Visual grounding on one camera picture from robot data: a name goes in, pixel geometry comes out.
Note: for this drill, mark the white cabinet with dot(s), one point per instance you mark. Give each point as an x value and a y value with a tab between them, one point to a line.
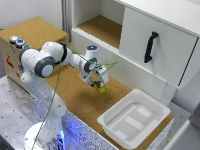
133	75

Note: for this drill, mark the white plastic box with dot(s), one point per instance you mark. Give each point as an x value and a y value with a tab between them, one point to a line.
133	120

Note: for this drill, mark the yellow block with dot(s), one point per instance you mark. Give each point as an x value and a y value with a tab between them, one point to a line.
101	90

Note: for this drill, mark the green button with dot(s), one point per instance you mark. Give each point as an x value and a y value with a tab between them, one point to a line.
26	46

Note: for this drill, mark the wooden drawer box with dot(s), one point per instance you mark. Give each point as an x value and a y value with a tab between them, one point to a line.
36	30

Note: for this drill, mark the white sliding door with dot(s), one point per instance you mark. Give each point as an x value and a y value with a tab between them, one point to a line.
166	50

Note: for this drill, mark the blue button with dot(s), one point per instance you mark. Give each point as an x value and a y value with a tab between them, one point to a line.
20	42

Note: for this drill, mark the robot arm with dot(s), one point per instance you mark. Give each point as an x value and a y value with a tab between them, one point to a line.
36	85

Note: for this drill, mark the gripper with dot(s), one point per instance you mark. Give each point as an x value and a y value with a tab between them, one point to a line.
102	76

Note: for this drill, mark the red button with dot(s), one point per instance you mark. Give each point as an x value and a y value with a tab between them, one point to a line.
13	38

